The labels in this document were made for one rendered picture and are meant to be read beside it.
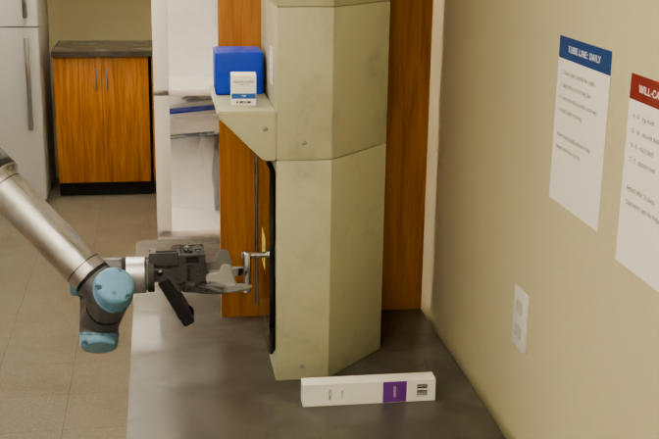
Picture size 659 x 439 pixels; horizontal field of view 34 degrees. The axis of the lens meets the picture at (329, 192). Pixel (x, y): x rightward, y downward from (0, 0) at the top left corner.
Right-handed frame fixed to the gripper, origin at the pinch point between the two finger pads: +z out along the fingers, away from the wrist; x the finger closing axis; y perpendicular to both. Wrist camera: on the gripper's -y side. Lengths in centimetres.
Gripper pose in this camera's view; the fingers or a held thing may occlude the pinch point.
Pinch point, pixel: (246, 280)
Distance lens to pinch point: 223.1
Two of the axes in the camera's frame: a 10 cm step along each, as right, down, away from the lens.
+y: 0.2, -9.7, -2.6
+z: 9.9, -0.3, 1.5
